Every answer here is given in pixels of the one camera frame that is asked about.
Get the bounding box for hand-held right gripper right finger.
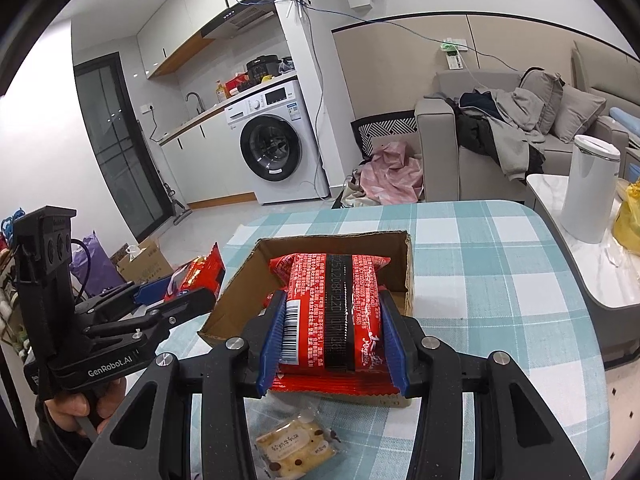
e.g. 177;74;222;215
377;287;593;480

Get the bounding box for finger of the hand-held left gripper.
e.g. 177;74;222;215
82;287;217;346
75;280;173;318

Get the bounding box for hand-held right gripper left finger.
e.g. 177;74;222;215
74;287;288;480

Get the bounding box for red pointed snack bag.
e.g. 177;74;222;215
164;242;226;303

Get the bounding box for brown cardboard box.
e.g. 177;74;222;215
197;230;415;406

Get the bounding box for red black-striped snack packet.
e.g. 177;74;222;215
262;252;416;401

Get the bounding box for yellow cake packet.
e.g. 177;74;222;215
255;407;343;480

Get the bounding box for person's left forearm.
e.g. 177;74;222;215
0;395;86;480

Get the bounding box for person's left hand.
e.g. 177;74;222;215
42;377;128;436

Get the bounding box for small cardboard box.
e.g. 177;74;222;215
110;237;175;286

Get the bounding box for shoe rack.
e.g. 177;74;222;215
0;210;31;356

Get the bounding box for purple plastic bag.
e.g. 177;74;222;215
70;231;126;297

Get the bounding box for grey stick vacuum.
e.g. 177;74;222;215
160;182;193;223

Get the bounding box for blue shoes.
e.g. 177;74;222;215
0;207;26;236

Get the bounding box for checked tablecloth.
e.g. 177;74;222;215
115;200;621;480

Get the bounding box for white base cabinet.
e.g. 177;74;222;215
159;110;258;206

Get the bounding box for dark glass door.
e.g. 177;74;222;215
73;57;168;246

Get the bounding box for pink cloth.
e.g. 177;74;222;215
357;141;426;206

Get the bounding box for white washing machine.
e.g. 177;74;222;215
223;77;331;206

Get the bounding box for beige sofa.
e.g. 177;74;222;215
415;40;640;203

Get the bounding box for white marble side table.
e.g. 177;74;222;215
525;174;640;371

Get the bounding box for black patterned basket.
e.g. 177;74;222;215
351;116;418;161

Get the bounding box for black jacket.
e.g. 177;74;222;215
447;90;506;161

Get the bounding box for white cylindrical bin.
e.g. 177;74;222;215
559;135;623;245

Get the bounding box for grey jacket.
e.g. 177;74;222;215
487;87;547;181

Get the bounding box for black rice cooker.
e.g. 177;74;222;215
246;55;281;83

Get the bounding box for yellow plastic bag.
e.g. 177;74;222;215
614;182;640;256

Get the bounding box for dark grey pillow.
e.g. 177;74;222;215
520;67;566;136

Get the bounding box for silver range hood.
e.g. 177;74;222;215
201;0;277;41

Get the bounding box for light grey pillow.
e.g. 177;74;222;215
552;84;607;143

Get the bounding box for light blue roll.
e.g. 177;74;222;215
610;107;640;136

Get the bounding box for blue cable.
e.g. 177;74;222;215
301;4;332;202

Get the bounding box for white wall cabinets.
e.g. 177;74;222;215
136;0;281;81

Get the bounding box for white wall remote control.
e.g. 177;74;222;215
440;37;468;71

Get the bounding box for black cable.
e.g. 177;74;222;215
305;5;521;73

